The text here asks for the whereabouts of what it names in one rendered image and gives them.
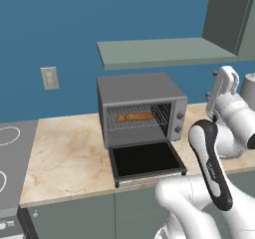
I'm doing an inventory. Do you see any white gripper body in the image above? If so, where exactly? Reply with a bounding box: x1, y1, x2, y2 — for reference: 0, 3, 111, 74
205, 66, 236, 121

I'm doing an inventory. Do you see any grey toaster oven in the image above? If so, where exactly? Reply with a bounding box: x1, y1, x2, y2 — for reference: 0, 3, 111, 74
96, 72, 189, 150

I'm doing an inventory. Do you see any brown baguette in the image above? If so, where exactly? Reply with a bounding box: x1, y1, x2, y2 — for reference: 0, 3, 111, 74
117, 112, 155, 123

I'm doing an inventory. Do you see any black toaster oven door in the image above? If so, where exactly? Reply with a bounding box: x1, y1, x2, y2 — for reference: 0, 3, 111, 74
109, 140, 188, 188

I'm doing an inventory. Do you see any grey-green cupboard door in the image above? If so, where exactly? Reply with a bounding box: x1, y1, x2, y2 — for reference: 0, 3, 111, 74
27, 193, 118, 239

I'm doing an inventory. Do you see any grey round pot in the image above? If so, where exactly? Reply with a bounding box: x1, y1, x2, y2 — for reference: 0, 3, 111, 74
240, 72, 255, 112

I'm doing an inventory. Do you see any grey-green drawer front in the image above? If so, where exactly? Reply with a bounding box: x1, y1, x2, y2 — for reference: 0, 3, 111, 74
114, 185, 161, 221

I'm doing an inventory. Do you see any grey hob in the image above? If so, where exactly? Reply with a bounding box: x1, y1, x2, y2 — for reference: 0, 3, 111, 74
0, 119, 40, 219

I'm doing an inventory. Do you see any grey-green wall shelf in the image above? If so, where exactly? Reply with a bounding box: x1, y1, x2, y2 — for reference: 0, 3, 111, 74
97, 37, 240, 72

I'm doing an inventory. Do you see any grey-green wall cabinet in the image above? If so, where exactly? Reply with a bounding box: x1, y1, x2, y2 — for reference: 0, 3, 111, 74
201, 0, 255, 63

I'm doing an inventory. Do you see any wire toaster oven rack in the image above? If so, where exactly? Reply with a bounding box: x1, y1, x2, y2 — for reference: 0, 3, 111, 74
106, 104, 167, 131

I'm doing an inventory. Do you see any silver oven door handle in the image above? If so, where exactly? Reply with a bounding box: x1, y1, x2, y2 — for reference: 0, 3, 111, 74
115, 173, 187, 188

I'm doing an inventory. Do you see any beige wall socket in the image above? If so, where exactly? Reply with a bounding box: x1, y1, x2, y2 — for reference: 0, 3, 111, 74
40, 66, 61, 92

